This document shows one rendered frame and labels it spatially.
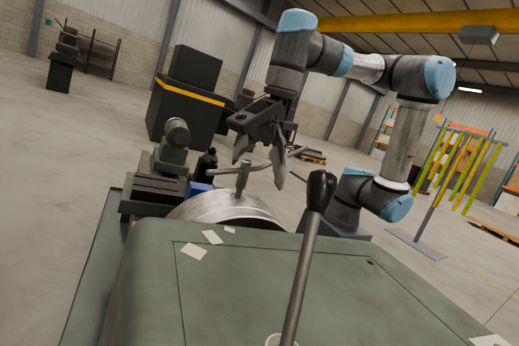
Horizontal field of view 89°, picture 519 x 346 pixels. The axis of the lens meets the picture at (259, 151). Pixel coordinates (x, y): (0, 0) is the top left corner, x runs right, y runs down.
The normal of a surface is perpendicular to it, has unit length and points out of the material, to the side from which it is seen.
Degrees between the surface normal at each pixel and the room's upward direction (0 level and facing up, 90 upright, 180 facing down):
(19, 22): 90
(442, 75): 83
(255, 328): 0
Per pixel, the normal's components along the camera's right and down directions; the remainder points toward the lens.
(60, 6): 0.55, 0.35
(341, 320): 0.32, -0.93
